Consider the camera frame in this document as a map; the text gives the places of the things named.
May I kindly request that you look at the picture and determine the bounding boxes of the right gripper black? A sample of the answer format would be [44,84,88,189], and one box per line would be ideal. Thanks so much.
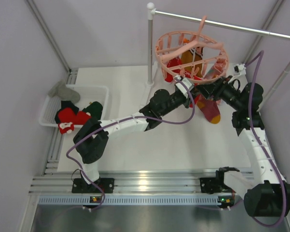
[195,75,244,111]

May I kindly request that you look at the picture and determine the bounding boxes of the pink round clip hanger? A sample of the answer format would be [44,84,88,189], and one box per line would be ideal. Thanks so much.
[154,16,229,85]

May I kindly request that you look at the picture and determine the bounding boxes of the dark green sock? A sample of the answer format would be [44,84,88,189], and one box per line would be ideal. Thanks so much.
[79,101,103,125]

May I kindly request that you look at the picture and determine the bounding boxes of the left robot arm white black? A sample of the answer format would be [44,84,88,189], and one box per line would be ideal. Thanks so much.
[73,83,198,192]

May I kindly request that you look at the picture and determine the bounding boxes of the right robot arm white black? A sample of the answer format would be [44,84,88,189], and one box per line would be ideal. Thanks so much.
[196,77,290,217]

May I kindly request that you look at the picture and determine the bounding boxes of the red hanging sock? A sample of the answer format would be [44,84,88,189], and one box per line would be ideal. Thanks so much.
[180,71,203,104]
[165,58,184,84]

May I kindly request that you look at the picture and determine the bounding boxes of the pink striped yellow-toe sock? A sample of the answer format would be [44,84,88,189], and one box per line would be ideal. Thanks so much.
[196,64,221,124]

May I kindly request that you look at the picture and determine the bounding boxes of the mustard hanging sock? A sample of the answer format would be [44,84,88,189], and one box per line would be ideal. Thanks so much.
[180,47,203,77]

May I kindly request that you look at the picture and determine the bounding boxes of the silver clothes rack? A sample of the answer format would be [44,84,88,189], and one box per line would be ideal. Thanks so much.
[147,0,290,84]

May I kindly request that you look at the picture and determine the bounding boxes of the white plastic basket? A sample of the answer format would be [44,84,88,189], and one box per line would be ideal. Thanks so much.
[39,84,110,128]

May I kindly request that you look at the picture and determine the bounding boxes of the red santa sock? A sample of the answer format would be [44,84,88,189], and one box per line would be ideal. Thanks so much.
[55,108,91,134]

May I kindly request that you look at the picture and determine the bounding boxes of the black sock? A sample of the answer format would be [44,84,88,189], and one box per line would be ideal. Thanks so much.
[61,101,79,114]

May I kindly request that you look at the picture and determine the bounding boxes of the grey sock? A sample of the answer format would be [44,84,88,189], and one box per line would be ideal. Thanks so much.
[48,81,81,103]

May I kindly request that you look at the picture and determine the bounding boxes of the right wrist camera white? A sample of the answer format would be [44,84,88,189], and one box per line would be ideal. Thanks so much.
[234,63,246,76]

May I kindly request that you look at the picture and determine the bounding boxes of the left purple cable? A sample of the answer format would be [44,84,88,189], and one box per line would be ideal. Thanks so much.
[66,77,196,211]

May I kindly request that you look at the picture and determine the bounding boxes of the purple cable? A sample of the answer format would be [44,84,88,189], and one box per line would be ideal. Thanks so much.
[221,50,288,228]
[66,77,196,211]

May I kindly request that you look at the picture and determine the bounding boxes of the right black mount plate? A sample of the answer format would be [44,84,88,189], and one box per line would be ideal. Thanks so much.
[199,177,221,194]

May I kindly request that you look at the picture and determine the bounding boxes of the black mount plate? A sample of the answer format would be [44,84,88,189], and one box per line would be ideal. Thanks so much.
[71,178,114,193]
[199,177,221,194]

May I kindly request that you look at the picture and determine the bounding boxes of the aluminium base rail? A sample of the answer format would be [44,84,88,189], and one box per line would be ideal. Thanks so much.
[29,169,241,208]

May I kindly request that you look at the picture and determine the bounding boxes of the left black mount plate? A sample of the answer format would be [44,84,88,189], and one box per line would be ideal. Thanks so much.
[71,178,114,193]

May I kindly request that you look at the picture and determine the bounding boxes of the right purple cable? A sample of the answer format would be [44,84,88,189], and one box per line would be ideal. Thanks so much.
[221,50,288,228]

